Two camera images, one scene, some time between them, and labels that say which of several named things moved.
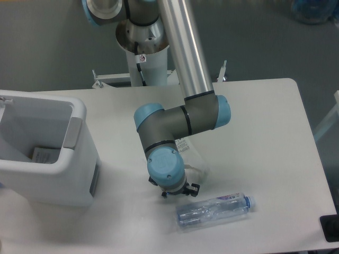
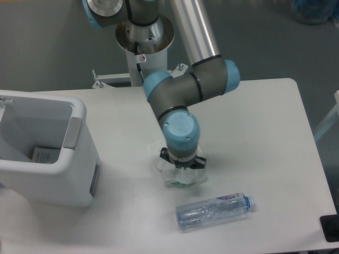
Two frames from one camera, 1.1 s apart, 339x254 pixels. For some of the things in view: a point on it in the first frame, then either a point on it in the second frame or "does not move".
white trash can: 29,120 does not move
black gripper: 193,190 -> 199,163
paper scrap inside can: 45,155 does not move
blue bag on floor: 314,12 does not move
